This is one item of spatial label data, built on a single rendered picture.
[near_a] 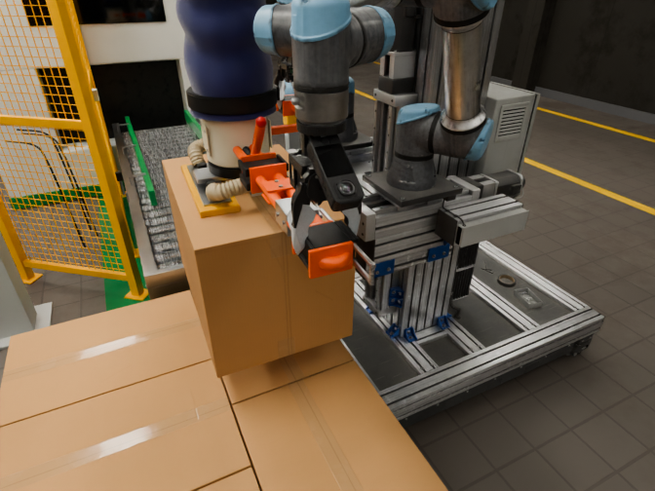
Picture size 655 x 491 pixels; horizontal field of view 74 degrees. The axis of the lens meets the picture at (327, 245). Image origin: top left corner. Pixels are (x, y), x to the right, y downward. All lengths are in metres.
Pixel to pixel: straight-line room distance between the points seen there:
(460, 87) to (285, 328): 0.74
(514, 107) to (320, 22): 1.19
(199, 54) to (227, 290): 0.55
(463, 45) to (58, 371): 1.44
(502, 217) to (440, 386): 0.73
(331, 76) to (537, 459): 1.72
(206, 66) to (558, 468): 1.81
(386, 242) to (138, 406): 0.86
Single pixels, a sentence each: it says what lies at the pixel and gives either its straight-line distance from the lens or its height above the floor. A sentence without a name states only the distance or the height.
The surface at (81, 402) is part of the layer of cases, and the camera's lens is 1.49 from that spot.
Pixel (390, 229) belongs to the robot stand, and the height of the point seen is 0.93.
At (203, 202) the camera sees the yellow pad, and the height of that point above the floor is 1.10.
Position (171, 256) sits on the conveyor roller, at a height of 0.54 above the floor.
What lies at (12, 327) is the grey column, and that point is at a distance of 2.76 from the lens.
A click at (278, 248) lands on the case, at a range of 1.04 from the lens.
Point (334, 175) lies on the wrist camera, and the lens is 0.59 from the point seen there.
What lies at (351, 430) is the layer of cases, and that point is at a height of 0.54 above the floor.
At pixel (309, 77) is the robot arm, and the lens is 0.60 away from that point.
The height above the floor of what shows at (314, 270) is 1.19.
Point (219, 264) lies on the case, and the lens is 1.02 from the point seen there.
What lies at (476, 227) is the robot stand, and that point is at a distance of 1.38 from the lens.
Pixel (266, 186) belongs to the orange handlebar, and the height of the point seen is 1.21.
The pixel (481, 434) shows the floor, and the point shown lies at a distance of 2.02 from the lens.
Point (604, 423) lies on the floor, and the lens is 2.27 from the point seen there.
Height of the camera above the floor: 1.57
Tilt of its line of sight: 31 degrees down
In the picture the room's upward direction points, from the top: straight up
